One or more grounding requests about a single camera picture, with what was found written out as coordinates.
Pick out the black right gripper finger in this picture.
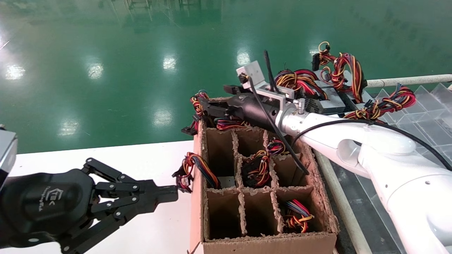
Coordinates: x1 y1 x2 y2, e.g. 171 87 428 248
223 85 245 96
198 98 233 120

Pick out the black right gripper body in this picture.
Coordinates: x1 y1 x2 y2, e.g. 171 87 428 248
226 95 284 129

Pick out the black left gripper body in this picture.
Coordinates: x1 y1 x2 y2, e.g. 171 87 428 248
0 169 97 247

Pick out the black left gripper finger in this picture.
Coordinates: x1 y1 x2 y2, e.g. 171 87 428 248
58 193 179 254
81 157 179 204

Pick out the cardboard box with dividers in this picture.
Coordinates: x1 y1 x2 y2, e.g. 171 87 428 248
189 93 338 254

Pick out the transparent plastic compartment tray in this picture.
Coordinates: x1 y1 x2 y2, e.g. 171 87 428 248
357 83 452 254

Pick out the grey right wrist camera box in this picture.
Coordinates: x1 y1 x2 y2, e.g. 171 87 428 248
236 61 265 85

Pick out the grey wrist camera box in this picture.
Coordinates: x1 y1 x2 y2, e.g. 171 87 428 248
0 129 17 187
236 61 265 85

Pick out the black cable tie strap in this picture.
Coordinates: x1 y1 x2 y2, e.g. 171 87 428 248
263 49 280 94

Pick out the wire bundle middle right cell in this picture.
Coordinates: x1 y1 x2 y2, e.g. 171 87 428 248
267 138 288 155

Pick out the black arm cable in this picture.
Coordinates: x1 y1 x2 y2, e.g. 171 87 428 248
244 74 452 176

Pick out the silver power supply with cables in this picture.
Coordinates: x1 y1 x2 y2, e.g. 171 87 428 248
344 84 416 122
274 69 348 115

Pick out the wire bundle over box side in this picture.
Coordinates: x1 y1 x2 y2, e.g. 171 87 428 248
172 152 236 193

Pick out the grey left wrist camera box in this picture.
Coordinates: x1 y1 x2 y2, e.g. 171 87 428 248
0 129 17 187

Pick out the power supply wire bundle top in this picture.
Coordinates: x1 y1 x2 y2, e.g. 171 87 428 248
311 42 368 104

